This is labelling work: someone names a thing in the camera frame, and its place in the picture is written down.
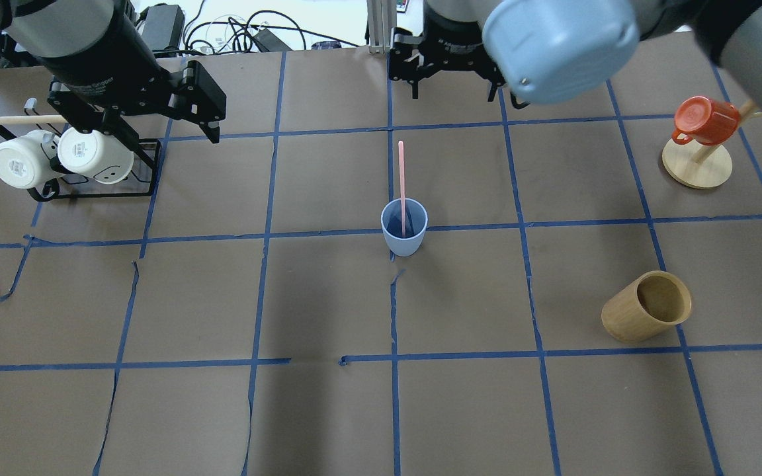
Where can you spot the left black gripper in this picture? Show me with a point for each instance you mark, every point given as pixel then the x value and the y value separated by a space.
pixel 102 67

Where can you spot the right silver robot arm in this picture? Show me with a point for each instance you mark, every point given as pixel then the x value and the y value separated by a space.
pixel 548 52

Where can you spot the white mug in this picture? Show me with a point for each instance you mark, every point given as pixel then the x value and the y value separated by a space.
pixel 26 162
pixel 95 155

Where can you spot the pink chopstick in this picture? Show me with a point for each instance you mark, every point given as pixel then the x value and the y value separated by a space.
pixel 402 184

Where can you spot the orange mug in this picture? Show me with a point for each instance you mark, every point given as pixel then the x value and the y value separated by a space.
pixel 709 122

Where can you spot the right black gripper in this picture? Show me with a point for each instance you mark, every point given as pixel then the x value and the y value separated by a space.
pixel 455 45

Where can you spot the black power adapter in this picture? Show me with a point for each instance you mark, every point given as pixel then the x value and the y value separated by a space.
pixel 161 26

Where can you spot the white mug upper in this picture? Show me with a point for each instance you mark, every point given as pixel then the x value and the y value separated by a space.
pixel 26 162

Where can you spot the bamboo cylinder holder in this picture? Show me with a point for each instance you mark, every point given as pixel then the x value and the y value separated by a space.
pixel 652 304

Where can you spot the light blue plastic cup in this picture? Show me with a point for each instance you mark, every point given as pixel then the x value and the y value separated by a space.
pixel 417 222

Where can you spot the aluminium frame post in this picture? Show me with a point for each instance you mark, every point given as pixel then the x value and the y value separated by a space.
pixel 382 20

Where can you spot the white mug lower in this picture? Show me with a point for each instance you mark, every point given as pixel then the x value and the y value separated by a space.
pixel 95 155

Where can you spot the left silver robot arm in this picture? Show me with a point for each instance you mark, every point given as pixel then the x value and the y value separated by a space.
pixel 59 28

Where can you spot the wooden mug tree stand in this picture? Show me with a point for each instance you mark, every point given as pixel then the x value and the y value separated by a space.
pixel 701 167

